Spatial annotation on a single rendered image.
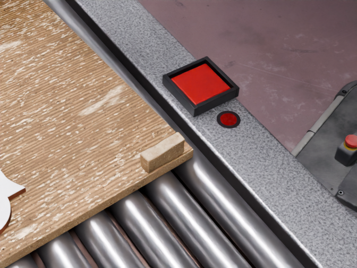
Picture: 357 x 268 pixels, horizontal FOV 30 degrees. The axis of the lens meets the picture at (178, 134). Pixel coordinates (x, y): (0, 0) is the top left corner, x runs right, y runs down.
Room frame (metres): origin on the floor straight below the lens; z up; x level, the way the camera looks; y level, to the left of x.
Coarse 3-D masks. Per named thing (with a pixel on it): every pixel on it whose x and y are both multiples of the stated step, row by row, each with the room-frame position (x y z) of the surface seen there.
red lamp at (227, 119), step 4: (220, 116) 0.61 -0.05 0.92; (224, 116) 0.61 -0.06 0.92; (228, 116) 0.61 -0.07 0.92; (232, 116) 0.61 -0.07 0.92; (220, 120) 0.60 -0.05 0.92; (224, 120) 0.60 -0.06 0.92; (228, 120) 0.60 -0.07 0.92; (232, 120) 0.60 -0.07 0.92; (236, 120) 0.60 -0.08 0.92; (228, 124) 0.59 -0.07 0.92; (232, 124) 0.60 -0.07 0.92
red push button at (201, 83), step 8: (184, 72) 0.67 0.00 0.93; (192, 72) 0.68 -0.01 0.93; (200, 72) 0.68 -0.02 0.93; (208, 72) 0.68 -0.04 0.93; (176, 80) 0.66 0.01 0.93; (184, 80) 0.66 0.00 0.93; (192, 80) 0.66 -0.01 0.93; (200, 80) 0.66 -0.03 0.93; (208, 80) 0.66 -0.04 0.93; (216, 80) 0.66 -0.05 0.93; (184, 88) 0.64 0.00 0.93; (192, 88) 0.64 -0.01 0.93; (200, 88) 0.65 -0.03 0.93; (208, 88) 0.65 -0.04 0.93; (216, 88) 0.65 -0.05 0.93; (224, 88) 0.65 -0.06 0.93; (192, 96) 0.63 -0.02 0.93; (200, 96) 0.63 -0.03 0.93; (208, 96) 0.63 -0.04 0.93
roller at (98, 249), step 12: (96, 216) 0.43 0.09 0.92; (108, 216) 0.44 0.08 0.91; (84, 228) 0.42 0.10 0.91; (96, 228) 0.42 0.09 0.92; (108, 228) 0.42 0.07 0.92; (84, 240) 0.41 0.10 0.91; (96, 240) 0.40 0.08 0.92; (108, 240) 0.40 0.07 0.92; (120, 240) 0.41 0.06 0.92; (96, 252) 0.39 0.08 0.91; (108, 252) 0.39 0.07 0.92; (120, 252) 0.39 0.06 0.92; (132, 252) 0.39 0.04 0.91; (108, 264) 0.38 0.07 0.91; (120, 264) 0.37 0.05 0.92; (132, 264) 0.37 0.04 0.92
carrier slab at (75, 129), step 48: (0, 48) 0.69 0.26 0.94; (48, 48) 0.70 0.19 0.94; (0, 96) 0.60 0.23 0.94; (48, 96) 0.60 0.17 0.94; (96, 96) 0.61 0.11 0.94; (0, 144) 0.52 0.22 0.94; (48, 144) 0.52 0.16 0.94; (96, 144) 0.53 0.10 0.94; (144, 144) 0.53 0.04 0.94; (48, 192) 0.45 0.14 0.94; (96, 192) 0.46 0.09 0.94; (0, 240) 0.38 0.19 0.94; (48, 240) 0.39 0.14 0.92
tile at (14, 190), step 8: (0, 176) 0.46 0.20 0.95; (0, 184) 0.45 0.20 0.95; (8, 184) 0.45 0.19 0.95; (16, 184) 0.45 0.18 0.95; (0, 192) 0.44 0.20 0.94; (8, 192) 0.44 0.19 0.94; (16, 192) 0.44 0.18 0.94; (0, 200) 0.43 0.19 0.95; (8, 200) 0.43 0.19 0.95; (0, 208) 0.42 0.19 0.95; (8, 208) 0.42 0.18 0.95; (0, 216) 0.41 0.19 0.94; (8, 216) 0.41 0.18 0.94; (0, 224) 0.40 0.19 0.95; (0, 232) 0.39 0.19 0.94
